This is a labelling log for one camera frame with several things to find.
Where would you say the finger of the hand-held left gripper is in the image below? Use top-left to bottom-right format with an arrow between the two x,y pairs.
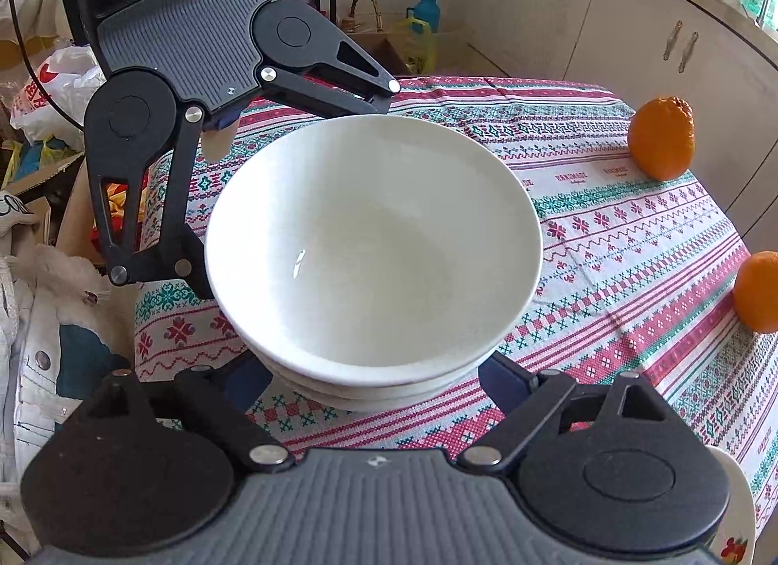
87,105 -> 215,300
256,31 -> 402,119

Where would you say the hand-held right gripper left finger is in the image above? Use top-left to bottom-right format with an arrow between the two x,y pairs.
76,355 -> 296,472

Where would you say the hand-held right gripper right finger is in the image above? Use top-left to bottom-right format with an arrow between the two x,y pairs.
456,351 -> 688,472

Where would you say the white porcelain bowl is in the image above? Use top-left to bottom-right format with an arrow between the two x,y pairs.
240,328 -> 496,391
273,367 -> 464,415
205,113 -> 544,372

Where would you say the white fruit-print plate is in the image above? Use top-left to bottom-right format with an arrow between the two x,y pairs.
705,446 -> 756,565

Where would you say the open cardboard box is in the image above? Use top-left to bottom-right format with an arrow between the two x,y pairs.
340,30 -> 469,77

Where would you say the yellow plastic bag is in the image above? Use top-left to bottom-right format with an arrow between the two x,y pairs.
395,18 -> 439,73

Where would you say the red carton box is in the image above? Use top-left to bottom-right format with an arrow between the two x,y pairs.
91,176 -> 150,250

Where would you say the wicker basket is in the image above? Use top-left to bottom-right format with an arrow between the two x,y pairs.
349,0 -> 385,34

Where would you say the blue thermos jug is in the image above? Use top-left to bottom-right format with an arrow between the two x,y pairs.
406,0 -> 441,34

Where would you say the white and red plastic bag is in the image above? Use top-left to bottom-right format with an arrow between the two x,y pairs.
9,45 -> 108,146

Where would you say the patterned woven tablecloth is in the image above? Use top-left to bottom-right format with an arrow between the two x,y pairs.
132,75 -> 778,518

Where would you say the person's white jacket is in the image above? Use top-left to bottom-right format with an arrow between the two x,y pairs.
0,243 -> 142,542

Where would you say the orange with leafy stem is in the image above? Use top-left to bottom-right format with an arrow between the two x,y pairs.
732,250 -> 778,335

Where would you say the knobby orange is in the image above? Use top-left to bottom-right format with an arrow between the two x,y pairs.
627,96 -> 695,182

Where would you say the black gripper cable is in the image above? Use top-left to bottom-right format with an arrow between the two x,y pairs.
0,0 -> 86,131

